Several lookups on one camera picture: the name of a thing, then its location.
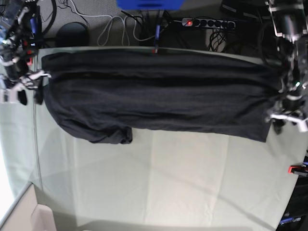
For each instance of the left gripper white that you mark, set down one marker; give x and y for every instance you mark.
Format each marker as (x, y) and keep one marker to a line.
(279, 120)

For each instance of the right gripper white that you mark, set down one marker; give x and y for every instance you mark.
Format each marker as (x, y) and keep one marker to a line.
(14, 91)

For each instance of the black t-shirt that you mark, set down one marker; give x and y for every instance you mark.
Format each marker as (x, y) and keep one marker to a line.
(102, 96)

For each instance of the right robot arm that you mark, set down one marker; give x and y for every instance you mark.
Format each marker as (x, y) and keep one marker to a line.
(21, 37)

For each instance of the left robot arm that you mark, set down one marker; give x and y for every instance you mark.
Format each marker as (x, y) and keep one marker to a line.
(290, 26)

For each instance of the red black clamp left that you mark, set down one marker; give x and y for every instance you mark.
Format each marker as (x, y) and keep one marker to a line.
(31, 51)

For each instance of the red black clamp right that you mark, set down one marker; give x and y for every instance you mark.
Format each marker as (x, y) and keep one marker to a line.
(300, 170)

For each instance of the black round base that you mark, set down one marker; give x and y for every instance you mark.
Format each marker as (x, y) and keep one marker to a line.
(73, 34)

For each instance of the beige side table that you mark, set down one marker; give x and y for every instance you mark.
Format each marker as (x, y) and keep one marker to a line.
(26, 214)

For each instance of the light green table cloth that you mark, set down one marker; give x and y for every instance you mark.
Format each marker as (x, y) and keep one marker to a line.
(162, 179)

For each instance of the blue plastic box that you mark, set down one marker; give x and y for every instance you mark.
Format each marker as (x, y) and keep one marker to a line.
(150, 4)

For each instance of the black power strip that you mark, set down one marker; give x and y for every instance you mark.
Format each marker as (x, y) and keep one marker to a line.
(208, 23)

